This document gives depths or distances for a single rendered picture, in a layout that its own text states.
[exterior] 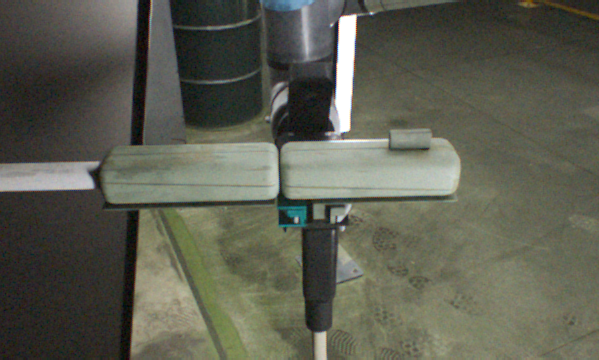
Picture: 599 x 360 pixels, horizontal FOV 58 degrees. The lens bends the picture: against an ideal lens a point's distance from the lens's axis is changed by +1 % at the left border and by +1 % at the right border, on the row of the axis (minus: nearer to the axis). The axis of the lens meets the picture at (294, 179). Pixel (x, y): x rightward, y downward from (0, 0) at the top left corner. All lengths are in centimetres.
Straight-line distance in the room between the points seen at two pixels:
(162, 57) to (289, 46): 165
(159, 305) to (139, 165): 151
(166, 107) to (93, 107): 180
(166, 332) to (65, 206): 124
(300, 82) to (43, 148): 28
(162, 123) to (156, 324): 93
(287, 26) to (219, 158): 28
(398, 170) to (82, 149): 35
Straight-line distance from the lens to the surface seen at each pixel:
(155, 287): 203
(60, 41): 59
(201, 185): 46
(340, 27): 160
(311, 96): 55
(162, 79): 236
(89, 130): 63
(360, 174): 45
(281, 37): 70
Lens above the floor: 140
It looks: 32 degrees down
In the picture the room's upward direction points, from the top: straight up
